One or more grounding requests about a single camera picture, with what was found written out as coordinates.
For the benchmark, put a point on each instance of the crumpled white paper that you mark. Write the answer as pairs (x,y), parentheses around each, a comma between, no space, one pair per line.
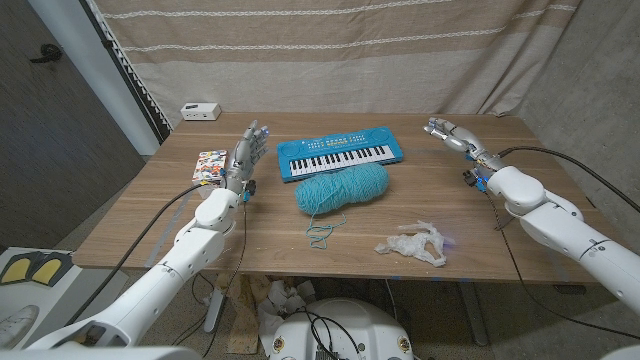
(280,305)

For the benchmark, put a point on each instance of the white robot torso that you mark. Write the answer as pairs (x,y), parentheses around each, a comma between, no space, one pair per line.
(100,354)

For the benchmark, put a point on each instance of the dark wooden door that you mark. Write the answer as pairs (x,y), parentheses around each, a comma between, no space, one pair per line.
(50,150)

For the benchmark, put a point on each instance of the crumpled clear plastic tape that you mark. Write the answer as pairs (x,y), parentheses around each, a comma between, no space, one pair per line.
(415,245)

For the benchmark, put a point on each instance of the grey table leg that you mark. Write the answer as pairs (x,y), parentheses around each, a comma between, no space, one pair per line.
(472,312)
(215,312)

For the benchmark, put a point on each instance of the colourful printed package box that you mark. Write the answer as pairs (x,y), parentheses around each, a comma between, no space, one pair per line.
(209,165)

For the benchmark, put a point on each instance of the beige striped curtain backdrop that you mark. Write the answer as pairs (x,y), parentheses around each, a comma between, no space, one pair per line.
(325,60)

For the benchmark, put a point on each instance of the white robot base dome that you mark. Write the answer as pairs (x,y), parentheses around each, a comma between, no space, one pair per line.
(350,330)

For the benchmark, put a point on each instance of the white sneaker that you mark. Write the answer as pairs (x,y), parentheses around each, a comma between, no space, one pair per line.
(15,325)

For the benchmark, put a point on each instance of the teal yarn skein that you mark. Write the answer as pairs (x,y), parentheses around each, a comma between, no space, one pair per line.
(340,187)

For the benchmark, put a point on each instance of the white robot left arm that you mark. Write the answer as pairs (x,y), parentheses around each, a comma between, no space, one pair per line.
(165,275)

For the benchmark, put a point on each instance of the white power strip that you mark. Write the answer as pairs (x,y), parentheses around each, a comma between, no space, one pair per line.
(200,111)

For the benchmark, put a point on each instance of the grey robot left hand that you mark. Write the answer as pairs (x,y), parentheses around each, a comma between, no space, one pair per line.
(242,157)

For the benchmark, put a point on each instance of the white floor platform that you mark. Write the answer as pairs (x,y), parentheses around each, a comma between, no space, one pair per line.
(15,295)

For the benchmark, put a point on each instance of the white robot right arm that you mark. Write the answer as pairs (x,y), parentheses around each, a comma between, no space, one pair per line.
(565,225)

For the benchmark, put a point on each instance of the blue toy piano keyboard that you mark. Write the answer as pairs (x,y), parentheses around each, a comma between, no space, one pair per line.
(340,150)

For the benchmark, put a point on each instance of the grey tape strip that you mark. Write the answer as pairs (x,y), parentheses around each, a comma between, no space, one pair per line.
(170,227)

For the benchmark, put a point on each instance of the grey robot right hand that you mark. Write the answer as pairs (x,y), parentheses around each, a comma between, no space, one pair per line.
(462,137)

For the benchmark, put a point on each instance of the dark perforated panel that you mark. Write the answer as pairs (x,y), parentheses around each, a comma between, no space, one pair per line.
(127,70)

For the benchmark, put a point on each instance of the black base connector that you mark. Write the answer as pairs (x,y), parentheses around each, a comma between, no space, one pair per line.
(327,356)

